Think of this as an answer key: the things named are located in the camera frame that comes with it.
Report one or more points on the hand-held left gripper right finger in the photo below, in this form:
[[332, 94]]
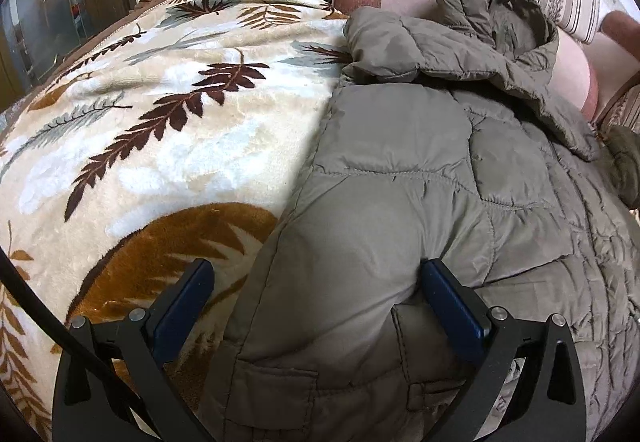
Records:
[[450, 304]]

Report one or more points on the glass panel door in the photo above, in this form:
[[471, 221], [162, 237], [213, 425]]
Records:
[[55, 7]]

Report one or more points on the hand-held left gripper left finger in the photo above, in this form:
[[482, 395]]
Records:
[[181, 302]]

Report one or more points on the leaf print fleece blanket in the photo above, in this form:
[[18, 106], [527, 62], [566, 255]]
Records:
[[150, 122]]

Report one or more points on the olive quilted puffer jacket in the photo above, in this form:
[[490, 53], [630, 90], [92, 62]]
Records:
[[410, 182]]

